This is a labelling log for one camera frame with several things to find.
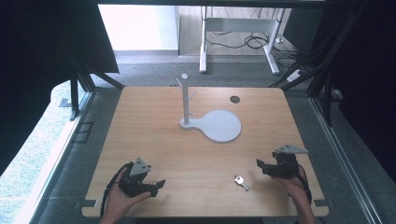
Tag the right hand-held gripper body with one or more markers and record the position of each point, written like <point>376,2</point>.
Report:
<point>285,166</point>

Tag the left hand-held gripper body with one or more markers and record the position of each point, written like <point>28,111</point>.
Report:
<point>134,183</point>

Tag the person's right hand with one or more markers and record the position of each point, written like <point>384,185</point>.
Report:
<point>294,188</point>

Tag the person's left hand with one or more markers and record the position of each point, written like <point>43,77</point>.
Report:
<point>116,203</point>

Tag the small silver key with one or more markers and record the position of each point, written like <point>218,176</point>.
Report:
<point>241,182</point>

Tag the white key stand with base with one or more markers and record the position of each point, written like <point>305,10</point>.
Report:
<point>219,126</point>

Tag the white power strip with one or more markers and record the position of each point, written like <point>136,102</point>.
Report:
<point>294,75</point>

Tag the black curtain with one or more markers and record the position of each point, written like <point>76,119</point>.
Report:
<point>37,62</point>
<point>364,77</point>

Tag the aluminium floor rail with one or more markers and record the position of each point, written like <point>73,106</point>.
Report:
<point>49,168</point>
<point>345,161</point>

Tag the black metal frame stand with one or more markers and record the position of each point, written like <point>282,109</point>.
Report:
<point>325,74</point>
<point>81,81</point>

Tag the white metal desk frame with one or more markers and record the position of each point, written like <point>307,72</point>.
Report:
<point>239,25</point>

